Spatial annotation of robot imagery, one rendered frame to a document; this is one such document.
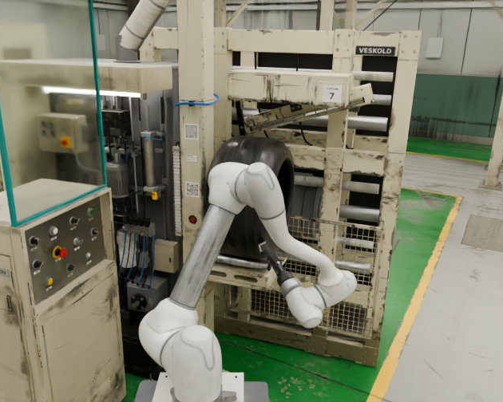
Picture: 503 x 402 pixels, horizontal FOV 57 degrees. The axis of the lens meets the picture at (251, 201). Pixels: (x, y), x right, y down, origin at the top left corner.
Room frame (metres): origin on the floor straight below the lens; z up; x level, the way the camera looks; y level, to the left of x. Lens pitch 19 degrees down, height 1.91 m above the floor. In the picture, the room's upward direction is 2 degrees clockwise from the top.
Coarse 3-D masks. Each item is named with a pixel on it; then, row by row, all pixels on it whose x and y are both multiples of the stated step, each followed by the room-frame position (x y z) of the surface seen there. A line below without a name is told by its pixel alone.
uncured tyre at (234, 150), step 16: (224, 144) 2.13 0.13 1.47; (240, 144) 2.11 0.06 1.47; (256, 144) 2.09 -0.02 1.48; (272, 144) 2.10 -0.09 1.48; (224, 160) 2.02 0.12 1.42; (240, 160) 2.01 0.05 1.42; (256, 160) 1.99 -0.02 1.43; (272, 160) 2.02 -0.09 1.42; (288, 160) 2.24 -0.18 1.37; (288, 176) 2.33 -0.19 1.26; (208, 192) 1.96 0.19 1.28; (288, 192) 2.35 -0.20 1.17; (288, 208) 2.32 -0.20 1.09; (240, 224) 1.89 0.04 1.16; (256, 224) 1.88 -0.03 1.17; (224, 240) 1.95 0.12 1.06; (240, 240) 1.92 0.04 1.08; (256, 240) 1.90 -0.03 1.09; (240, 256) 2.03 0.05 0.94; (256, 256) 1.97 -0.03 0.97
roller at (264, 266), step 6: (216, 258) 2.08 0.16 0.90; (222, 258) 2.07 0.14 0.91; (228, 258) 2.06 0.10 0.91; (234, 258) 2.05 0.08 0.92; (240, 258) 2.05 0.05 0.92; (246, 258) 2.05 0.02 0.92; (234, 264) 2.05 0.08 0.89; (240, 264) 2.04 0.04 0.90; (246, 264) 2.03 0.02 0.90; (252, 264) 2.02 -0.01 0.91; (258, 264) 2.01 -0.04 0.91; (264, 264) 2.00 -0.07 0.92; (270, 264) 2.01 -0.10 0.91
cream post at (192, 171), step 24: (192, 0) 2.20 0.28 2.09; (192, 24) 2.20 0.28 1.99; (192, 48) 2.20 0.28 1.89; (192, 72) 2.20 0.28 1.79; (192, 96) 2.20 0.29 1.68; (192, 120) 2.20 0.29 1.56; (192, 144) 2.20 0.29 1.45; (192, 168) 2.20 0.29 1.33; (192, 216) 2.20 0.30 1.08; (192, 240) 2.20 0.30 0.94
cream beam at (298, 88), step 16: (240, 80) 2.40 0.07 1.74; (256, 80) 2.37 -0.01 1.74; (272, 80) 2.35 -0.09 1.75; (288, 80) 2.32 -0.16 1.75; (304, 80) 2.30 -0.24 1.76; (320, 80) 2.28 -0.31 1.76; (336, 80) 2.25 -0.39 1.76; (352, 80) 2.43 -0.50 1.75; (240, 96) 2.40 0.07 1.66; (256, 96) 2.37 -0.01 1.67; (272, 96) 2.35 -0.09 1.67; (288, 96) 2.32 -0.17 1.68; (304, 96) 2.30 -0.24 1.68; (320, 96) 2.27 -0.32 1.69
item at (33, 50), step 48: (0, 0) 1.61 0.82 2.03; (48, 0) 1.82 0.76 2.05; (0, 48) 1.59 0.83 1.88; (48, 48) 1.79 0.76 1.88; (96, 48) 2.05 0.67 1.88; (0, 96) 1.56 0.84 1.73; (48, 96) 1.77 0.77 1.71; (96, 96) 2.04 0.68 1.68; (0, 144) 1.54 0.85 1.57; (48, 144) 1.74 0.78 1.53; (96, 144) 2.01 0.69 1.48; (48, 192) 1.71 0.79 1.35
